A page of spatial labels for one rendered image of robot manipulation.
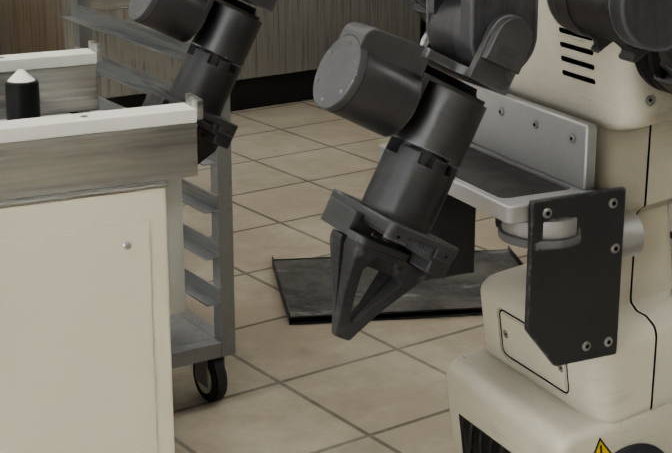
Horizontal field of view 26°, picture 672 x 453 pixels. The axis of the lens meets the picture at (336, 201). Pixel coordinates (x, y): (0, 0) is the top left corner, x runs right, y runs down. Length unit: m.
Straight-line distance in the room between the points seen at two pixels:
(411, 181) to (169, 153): 0.27
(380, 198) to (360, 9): 4.43
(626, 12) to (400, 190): 0.22
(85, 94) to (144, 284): 0.32
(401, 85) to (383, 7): 4.51
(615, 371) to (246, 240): 2.49
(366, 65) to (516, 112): 0.39
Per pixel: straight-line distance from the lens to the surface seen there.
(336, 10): 5.43
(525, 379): 1.51
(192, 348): 2.73
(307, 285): 3.43
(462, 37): 1.07
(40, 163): 1.22
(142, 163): 1.25
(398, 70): 1.05
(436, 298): 3.36
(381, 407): 2.84
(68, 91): 1.52
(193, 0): 1.44
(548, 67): 1.39
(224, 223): 2.68
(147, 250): 1.26
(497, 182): 1.35
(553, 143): 1.36
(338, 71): 1.05
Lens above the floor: 1.18
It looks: 16 degrees down
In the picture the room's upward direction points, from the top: straight up
